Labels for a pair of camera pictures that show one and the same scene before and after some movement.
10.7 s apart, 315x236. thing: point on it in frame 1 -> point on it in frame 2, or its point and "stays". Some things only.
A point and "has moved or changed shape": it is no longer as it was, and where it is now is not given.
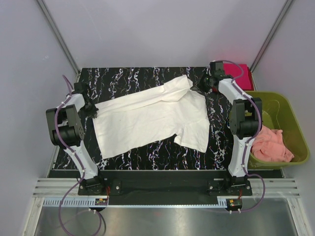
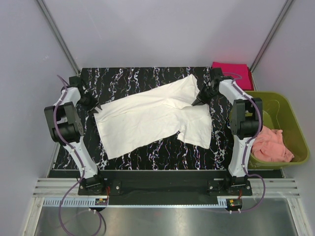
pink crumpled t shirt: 269,146 stays
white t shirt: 143,119 has moved or changed shape
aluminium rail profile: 57,187 stays
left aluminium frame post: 60,37 stays
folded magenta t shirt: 239,73 stays
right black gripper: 197,87 -> 201,96
